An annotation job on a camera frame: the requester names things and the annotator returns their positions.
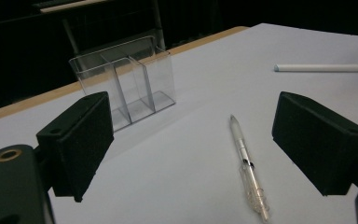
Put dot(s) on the clear acrylic pen holder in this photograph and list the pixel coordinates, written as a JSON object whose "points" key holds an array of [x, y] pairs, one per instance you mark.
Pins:
{"points": [[136, 93]]}

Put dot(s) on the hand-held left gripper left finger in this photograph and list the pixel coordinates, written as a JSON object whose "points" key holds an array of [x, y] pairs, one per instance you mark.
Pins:
{"points": [[80, 140]]}

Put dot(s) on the grey metal pole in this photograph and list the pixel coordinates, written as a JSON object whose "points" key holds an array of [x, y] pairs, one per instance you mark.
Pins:
{"points": [[158, 21]]}

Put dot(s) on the pale wooden bar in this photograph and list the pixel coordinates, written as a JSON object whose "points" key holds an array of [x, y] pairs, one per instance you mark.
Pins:
{"points": [[68, 5]]}

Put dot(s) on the long white pen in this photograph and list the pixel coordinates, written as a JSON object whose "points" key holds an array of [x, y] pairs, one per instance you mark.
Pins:
{"points": [[320, 68]]}

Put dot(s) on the clear barrel pen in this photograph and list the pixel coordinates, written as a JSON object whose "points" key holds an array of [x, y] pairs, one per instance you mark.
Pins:
{"points": [[245, 158]]}

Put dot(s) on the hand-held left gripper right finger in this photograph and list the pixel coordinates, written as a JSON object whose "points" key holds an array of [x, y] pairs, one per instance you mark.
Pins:
{"points": [[317, 140]]}

